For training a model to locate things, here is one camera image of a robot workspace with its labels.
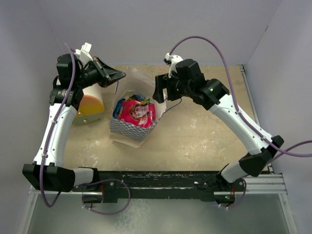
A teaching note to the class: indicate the assorted candy packets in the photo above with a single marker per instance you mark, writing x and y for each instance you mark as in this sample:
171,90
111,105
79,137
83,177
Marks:
133,97

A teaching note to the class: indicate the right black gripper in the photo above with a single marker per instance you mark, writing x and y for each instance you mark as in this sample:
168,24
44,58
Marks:
163,81

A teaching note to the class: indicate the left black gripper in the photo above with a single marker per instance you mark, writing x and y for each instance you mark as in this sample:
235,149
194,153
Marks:
109,74

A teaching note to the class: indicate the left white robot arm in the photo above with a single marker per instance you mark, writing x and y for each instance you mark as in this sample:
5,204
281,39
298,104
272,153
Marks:
47,172

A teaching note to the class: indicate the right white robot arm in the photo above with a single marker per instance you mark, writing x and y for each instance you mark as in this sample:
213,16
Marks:
185,79

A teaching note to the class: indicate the pink chips bag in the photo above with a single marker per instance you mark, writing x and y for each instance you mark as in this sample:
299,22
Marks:
138,113

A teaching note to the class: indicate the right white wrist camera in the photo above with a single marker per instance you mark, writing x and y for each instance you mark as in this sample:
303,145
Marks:
172,61

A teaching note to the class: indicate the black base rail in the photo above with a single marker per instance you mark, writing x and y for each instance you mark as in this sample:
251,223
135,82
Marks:
206,186

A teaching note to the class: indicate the checkered paper bag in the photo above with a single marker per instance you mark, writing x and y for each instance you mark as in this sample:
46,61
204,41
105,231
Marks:
135,83

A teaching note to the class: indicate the cream and orange cylinder box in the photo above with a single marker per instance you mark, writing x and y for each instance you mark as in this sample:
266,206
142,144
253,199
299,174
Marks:
91,107

